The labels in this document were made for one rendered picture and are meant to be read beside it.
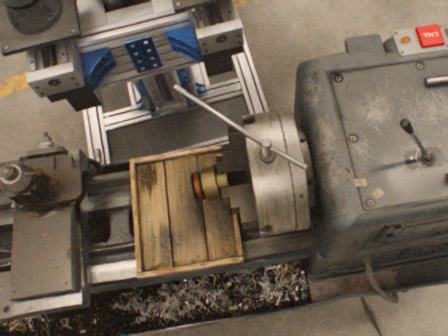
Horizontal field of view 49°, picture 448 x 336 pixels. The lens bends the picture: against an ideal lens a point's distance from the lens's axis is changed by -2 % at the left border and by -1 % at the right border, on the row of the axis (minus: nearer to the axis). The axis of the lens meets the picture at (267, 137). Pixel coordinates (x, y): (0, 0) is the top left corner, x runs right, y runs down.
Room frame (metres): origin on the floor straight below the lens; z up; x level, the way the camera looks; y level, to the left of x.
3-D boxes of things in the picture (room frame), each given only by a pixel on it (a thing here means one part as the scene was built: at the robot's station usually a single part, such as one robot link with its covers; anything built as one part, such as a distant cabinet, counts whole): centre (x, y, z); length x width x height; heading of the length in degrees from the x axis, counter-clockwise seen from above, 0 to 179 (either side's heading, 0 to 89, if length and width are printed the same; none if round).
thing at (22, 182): (0.45, 0.64, 1.13); 0.08 x 0.08 x 0.03
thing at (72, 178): (0.45, 0.62, 0.99); 0.20 x 0.10 x 0.05; 97
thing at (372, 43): (0.69, -0.26, 1.24); 0.09 x 0.08 x 0.03; 97
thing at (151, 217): (0.41, 0.25, 0.89); 0.36 x 0.30 x 0.04; 7
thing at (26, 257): (0.38, 0.64, 0.95); 0.43 x 0.17 x 0.05; 7
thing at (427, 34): (0.72, -0.42, 1.26); 0.06 x 0.06 x 0.02; 7
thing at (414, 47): (0.71, -0.40, 1.23); 0.13 x 0.08 x 0.05; 97
